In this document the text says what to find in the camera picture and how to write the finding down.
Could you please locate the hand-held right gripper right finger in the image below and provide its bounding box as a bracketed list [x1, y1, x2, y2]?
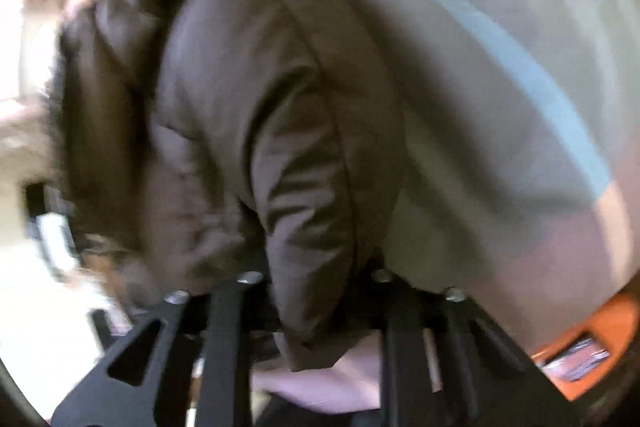
[371, 269, 583, 427]

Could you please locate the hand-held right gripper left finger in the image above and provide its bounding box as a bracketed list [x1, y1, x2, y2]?
[50, 272, 265, 427]

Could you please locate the dark olive puffer jacket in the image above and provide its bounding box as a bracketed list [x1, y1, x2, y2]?
[45, 0, 406, 373]

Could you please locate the pink cartoon print bedsheet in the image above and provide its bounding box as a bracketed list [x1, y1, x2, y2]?
[250, 334, 388, 415]

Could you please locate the orange box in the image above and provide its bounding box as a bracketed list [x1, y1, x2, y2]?
[532, 292, 640, 400]

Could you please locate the plaid quilt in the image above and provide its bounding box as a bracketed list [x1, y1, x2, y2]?
[345, 0, 636, 353]

